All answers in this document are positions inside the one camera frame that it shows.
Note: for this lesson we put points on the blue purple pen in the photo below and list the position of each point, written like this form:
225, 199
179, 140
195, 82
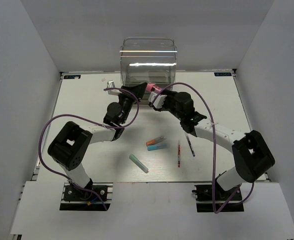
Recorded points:
190, 145

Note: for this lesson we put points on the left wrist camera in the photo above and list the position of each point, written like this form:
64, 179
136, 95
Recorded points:
111, 88

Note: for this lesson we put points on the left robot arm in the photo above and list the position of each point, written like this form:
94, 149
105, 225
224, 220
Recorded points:
70, 145

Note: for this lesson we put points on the red pen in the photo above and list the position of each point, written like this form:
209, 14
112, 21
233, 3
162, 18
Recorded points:
178, 153

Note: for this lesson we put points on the orange capped highlighter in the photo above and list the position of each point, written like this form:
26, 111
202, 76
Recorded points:
155, 141

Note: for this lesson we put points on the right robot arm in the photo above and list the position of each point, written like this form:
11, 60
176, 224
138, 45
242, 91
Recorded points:
252, 157

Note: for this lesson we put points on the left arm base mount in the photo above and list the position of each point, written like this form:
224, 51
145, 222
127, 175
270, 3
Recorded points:
74, 199

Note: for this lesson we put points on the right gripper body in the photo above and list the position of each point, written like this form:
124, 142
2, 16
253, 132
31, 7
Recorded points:
169, 104

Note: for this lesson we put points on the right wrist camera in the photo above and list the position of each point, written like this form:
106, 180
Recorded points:
156, 101

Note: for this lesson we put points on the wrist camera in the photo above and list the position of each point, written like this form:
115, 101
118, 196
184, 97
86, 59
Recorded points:
111, 88
156, 101

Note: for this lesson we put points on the blue capped highlighter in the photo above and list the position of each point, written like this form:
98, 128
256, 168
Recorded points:
158, 146

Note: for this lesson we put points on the clear drawer organizer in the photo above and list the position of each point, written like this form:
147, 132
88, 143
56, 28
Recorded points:
151, 60

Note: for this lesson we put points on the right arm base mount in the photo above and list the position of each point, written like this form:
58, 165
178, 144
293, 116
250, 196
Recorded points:
203, 198

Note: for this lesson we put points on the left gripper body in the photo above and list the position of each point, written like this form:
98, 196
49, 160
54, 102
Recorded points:
126, 102

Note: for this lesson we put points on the green capped highlighter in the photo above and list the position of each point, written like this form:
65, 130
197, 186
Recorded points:
135, 160

